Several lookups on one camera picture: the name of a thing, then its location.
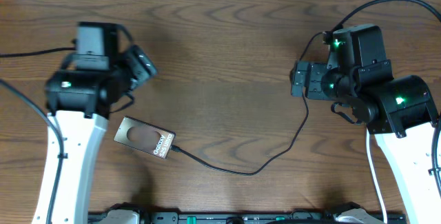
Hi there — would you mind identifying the white power strip cord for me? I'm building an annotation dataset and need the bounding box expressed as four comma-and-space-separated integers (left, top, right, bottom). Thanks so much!
365, 129, 389, 224

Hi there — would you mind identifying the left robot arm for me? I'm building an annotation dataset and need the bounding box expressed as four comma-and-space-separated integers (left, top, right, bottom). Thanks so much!
32, 45, 157, 223

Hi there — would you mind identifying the bronze Galaxy phone box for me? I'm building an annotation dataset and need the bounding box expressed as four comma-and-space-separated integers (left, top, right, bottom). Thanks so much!
114, 116, 176, 159

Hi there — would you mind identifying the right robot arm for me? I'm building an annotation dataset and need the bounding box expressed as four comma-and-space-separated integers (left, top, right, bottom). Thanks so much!
290, 60, 440, 223

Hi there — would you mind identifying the black charging cable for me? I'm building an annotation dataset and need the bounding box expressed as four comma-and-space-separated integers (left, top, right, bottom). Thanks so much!
171, 30, 327, 176

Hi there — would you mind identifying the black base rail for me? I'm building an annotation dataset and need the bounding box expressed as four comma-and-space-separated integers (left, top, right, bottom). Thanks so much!
88, 211, 407, 224

